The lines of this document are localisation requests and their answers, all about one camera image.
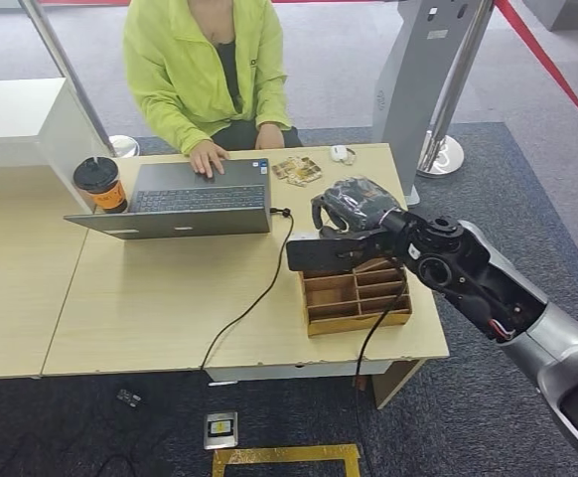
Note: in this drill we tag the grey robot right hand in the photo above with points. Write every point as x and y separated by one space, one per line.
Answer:
358 204

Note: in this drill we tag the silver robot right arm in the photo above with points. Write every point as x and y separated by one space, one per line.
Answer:
557 342

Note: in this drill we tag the wooden card organizer box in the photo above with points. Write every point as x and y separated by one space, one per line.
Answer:
348 324

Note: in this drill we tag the person's left hand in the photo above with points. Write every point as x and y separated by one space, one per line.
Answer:
270 137

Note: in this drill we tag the person's hand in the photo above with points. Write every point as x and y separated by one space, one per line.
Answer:
270 137
207 157

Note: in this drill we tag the person's right hand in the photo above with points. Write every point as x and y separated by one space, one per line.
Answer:
207 157

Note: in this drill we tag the person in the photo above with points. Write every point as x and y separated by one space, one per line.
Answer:
180 72

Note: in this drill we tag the grey kiosk stand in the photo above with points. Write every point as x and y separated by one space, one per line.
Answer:
418 79

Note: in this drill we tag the wooden table leg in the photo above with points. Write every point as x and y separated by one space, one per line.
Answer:
393 385

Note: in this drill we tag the grey laptop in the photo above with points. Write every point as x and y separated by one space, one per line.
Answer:
194 220

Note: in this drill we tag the red barrier belt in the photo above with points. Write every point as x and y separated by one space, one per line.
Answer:
542 58

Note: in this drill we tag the metal floor socket plate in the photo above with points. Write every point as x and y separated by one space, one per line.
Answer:
220 430

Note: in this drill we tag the grey platform block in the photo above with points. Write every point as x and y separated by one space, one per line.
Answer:
567 12

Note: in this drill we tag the coffee cup with black lid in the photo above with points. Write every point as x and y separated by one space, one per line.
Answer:
97 176

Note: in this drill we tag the small black device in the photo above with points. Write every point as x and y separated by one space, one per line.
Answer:
129 397

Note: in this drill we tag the white cabinet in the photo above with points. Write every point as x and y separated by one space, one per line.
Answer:
11 105

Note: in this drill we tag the chrome stanchion post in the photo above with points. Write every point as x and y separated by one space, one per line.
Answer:
125 146
448 158

